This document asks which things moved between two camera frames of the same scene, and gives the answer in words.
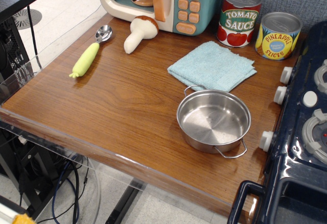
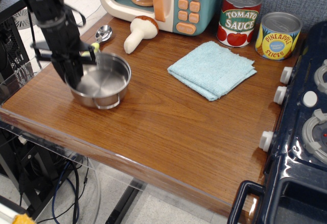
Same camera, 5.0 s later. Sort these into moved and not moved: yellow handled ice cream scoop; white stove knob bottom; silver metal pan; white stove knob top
Moved: silver metal pan
Not moved: yellow handled ice cream scoop; white stove knob bottom; white stove knob top
